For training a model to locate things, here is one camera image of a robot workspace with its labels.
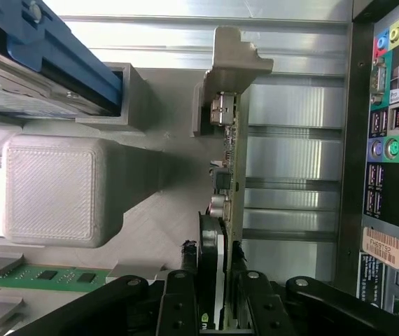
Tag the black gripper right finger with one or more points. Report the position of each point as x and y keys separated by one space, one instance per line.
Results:
x=266 y=308

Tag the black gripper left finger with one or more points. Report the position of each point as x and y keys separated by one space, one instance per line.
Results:
x=178 y=308

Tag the orange barcode sticker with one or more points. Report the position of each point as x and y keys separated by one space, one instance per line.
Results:
x=381 y=246

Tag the loose green RAM stick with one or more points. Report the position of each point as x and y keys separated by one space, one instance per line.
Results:
x=28 y=274

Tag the grey printed parts rack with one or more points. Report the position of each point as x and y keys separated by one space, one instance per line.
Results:
x=49 y=189

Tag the dark grey open PC case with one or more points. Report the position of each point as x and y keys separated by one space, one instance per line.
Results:
x=357 y=140

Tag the hard disk in blue caddy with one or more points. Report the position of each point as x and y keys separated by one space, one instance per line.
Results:
x=28 y=52

